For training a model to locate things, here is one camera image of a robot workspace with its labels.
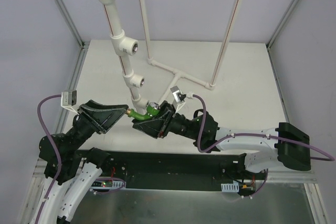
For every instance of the right white cable duct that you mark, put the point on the right white cable duct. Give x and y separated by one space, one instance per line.
230 187

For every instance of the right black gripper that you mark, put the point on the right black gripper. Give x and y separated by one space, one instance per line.
167 121

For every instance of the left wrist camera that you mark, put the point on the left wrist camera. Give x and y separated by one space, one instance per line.
69 101

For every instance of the white cable duct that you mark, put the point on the white cable duct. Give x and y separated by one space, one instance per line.
230 187
108 184

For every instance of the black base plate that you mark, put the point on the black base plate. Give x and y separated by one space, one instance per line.
190 172

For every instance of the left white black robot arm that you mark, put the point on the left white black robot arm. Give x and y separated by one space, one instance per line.
67 178

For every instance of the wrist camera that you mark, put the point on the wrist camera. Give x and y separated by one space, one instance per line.
69 101
179 98

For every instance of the right aluminium frame post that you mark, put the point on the right aluminium frame post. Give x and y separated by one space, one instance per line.
284 19

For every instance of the aluminium frame post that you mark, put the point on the aluminium frame post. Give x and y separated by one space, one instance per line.
284 19
69 22

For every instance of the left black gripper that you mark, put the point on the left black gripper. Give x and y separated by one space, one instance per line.
89 120

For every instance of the white pipe assembly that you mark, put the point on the white pipe assembly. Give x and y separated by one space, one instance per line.
125 47

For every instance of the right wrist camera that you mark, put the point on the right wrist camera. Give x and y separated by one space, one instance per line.
179 98

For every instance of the left aluminium frame post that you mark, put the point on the left aluminium frame post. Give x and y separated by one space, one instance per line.
69 22

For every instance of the left white cable duct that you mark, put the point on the left white cable duct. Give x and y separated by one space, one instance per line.
108 184

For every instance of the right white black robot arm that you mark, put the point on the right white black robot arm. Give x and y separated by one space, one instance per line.
284 145

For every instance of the green water faucet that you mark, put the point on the green water faucet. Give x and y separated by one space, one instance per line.
144 111

